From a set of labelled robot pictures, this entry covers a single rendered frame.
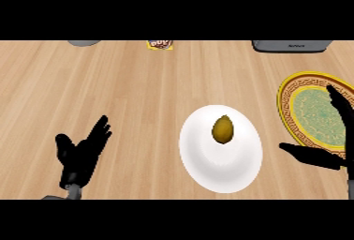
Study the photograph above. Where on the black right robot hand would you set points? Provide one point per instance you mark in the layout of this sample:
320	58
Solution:
339	109

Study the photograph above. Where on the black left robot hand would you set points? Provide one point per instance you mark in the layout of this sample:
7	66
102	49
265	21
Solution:
81	156

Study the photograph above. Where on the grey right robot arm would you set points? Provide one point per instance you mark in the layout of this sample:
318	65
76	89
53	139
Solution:
349	189

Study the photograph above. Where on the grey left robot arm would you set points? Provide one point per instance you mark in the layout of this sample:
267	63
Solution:
68	193

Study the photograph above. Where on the yellow green patterned plate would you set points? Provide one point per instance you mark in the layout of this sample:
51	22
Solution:
312	115

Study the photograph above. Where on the yellow lemon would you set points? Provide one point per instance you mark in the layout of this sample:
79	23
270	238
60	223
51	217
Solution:
222	129

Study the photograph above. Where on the white plate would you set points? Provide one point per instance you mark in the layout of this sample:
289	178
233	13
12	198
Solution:
221	149

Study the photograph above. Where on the grey appliance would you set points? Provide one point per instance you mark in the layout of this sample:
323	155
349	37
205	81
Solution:
290	46

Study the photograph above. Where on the grey round object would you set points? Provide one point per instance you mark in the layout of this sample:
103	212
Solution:
84	43

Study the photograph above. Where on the yellow printed packet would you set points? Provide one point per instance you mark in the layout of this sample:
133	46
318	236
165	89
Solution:
159	45

